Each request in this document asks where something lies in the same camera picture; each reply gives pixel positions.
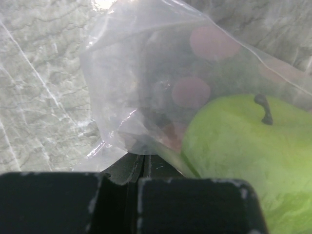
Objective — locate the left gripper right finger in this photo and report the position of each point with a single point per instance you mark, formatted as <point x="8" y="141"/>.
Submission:
<point x="168" y="203"/>

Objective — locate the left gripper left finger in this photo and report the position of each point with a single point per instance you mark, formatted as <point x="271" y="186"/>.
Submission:
<point x="70" y="202"/>

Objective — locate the fake green apple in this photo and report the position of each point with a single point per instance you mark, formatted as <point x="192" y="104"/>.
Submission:
<point x="264" y="141"/>

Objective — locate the clear zip top bag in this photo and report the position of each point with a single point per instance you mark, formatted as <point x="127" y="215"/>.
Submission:
<point x="151" y="65"/>

